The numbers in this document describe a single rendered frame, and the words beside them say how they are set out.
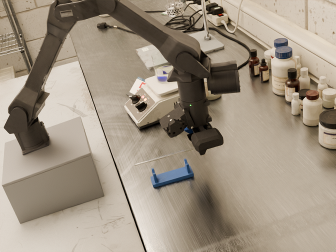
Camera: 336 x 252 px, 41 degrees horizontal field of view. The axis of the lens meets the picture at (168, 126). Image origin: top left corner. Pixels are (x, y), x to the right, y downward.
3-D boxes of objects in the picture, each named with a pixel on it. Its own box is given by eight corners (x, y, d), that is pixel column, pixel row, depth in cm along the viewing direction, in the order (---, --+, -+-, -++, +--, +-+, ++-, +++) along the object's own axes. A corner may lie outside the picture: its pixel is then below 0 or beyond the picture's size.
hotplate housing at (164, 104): (139, 131, 126) (133, 106, 122) (125, 112, 137) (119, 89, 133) (209, 105, 132) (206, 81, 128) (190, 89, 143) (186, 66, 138)
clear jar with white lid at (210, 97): (216, 89, 140) (213, 66, 135) (225, 96, 135) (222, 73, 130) (198, 95, 138) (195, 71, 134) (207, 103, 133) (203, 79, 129)
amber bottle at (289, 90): (293, 96, 128) (293, 65, 123) (303, 101, 125) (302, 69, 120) (282, 100, 127) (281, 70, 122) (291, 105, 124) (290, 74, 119)
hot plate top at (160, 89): (158, 97, 125) (158, 94, 124) (144, 82, 134) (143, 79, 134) (197, 83, 128) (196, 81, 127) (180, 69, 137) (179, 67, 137)
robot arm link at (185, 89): (164, 75, 91) (209, 70, 90) (167, 63, 96) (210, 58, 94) (170, 104, 95) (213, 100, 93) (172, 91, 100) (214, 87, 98)
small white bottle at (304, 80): (303, 98, 126) (303, 72, 122) (296, 94, 129) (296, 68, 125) (312, 94, 127) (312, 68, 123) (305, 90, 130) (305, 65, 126)
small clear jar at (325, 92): (334, 110, 119) (335, 95, 117) (320, 108, 121) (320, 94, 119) (338, 103, 121) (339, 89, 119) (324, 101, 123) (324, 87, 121)
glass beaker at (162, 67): (180, 81, 130) (175, 54, 125) (159, 87, 129) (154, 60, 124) (173, 72, 135) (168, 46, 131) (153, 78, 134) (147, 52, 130)
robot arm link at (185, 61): (174, 54, 88) (236, 47, 86) (178, 39, 95) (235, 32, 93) (183, 104, 94) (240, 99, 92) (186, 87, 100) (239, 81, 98)
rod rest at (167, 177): (153, 188, 104) (150, 176, 102) (150, 179, 107) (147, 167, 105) (194, 176, 105) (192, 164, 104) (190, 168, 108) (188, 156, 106)
